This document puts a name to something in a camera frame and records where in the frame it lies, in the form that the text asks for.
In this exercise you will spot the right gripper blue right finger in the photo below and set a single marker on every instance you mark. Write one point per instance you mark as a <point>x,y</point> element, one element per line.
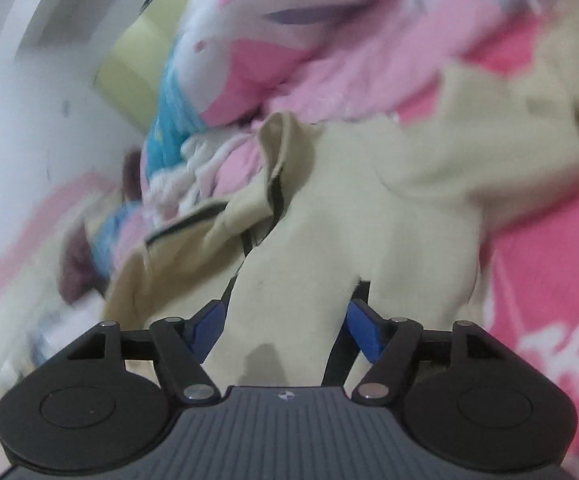
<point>389,345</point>

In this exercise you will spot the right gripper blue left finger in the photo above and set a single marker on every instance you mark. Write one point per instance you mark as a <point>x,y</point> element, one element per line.
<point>181,347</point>

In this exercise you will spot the beige zip hoodie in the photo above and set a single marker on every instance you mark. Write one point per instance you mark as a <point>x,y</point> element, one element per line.
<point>290,247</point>

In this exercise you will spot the dark brown garment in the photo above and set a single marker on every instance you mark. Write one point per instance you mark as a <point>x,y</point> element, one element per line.
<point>78,272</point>

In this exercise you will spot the light blue crumpled garment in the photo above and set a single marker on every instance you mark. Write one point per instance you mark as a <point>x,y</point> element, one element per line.
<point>105,239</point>

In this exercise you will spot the crumpled white cloth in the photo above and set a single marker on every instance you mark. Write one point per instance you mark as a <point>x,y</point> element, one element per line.
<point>215,164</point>

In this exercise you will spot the pink magenta floral bed blanket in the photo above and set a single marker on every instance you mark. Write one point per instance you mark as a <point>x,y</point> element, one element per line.
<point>544,284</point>

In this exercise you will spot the yellow-green wardrobe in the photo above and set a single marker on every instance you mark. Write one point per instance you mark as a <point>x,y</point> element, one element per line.
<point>129,76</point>

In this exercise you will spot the large pink blue cartoon pillow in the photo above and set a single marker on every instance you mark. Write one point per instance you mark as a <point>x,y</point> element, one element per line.
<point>226,58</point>

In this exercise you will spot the light pink quilt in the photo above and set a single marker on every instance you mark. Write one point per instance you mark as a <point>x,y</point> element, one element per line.
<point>382,57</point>

